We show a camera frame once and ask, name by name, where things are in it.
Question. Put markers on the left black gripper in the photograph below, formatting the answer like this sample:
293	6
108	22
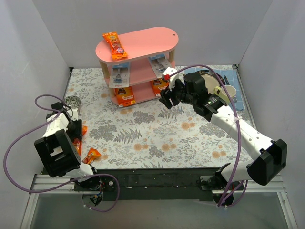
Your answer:
76	129

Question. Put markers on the aluminium frame rail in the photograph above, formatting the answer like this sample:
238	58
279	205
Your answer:
276	186

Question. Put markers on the silver fork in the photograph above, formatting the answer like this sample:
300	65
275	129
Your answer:
235	99

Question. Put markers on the clear blister razor pack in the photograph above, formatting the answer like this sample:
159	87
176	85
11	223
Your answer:
159	64

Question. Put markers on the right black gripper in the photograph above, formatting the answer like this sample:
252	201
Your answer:
171	96

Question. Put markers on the small orange Gillette Fusion box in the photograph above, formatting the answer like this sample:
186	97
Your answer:
125	96

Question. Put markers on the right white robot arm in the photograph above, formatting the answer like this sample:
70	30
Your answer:
268	157

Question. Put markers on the blue card razor pack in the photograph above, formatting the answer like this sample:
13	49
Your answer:
120	76

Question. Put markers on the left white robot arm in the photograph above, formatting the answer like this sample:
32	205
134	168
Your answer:
56	148

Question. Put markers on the pink three-tier shelf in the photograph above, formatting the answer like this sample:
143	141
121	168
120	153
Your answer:
140	45

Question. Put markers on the orange Bic razor bag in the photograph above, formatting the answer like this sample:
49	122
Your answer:
117	50
78	143
92	155

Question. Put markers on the large orange Gillette Fusion5 box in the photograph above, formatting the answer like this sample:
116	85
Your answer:
158	85

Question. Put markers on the dark rimmed cream plate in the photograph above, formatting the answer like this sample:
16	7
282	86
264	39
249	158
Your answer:
210	80

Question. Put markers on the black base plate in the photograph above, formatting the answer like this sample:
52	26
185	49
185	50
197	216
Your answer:
155	184

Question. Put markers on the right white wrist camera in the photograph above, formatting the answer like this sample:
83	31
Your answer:
170	75

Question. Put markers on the floral tablecloth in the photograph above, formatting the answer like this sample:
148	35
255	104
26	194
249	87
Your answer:
146	135

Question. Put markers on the pale yellow mug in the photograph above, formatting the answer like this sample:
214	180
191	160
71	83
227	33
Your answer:
226	93

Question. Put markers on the blue checked placemat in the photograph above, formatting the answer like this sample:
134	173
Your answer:
231	75

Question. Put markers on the black handled knife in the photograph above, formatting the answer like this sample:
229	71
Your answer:
226	80

